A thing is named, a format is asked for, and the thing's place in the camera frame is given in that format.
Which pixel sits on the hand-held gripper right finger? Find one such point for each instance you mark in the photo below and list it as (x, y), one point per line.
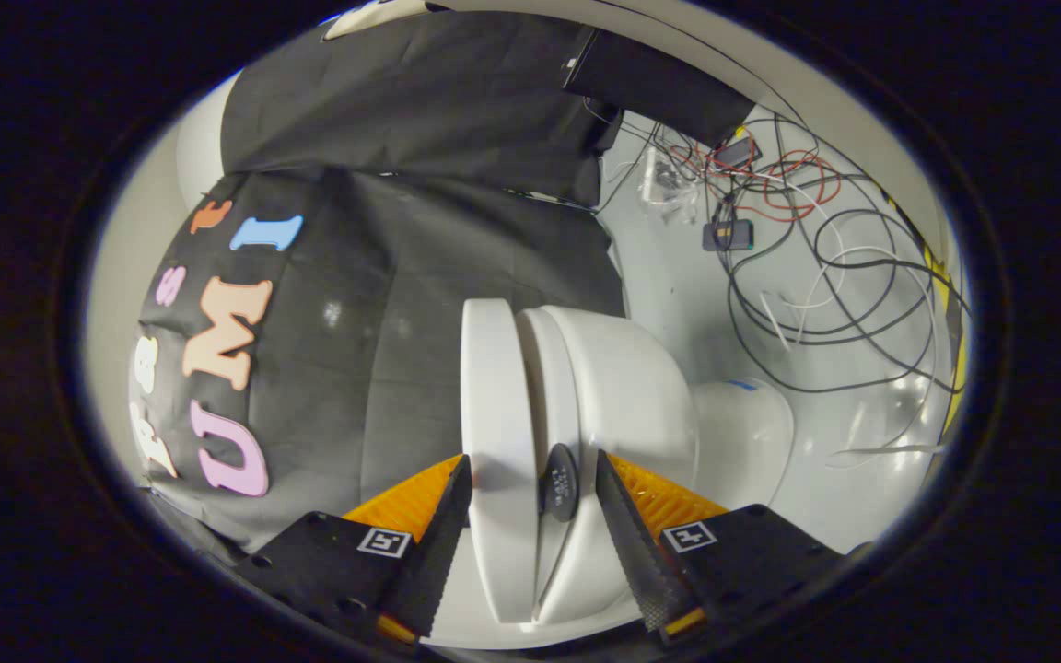
(636, 552)

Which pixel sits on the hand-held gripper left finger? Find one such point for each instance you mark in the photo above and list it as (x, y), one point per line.
(438, 552)

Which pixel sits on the white toilet lid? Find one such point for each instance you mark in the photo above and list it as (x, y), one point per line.
(498, 414)

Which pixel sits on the white toilet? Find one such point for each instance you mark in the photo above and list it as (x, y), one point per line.
(623, 396)

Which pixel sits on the black backdrop cloth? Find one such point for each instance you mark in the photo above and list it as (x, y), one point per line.
(402, 304)

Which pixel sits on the small dark electronic module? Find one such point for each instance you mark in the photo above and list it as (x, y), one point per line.
(728, 236)
(738, 152)

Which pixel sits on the clear plastic bag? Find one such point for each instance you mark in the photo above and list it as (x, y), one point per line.
(669, 184)

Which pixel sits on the yellow tape strip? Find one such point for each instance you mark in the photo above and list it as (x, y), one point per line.
(938, 272)

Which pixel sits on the black flat case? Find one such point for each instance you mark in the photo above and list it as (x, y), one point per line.
(659, 87)

